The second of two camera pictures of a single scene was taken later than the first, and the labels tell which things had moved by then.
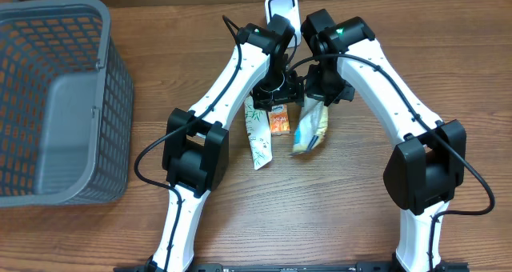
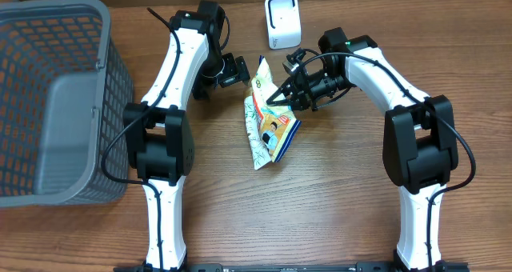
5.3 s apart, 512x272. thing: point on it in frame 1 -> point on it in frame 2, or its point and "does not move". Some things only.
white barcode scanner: (286, 6) does not move
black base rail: (344, 267) does not move
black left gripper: (293, 93) -> (238, 70)
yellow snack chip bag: (312, 125) -> (277, 124)
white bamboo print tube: (259, 132) does not move
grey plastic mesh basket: (66, 105) does not move
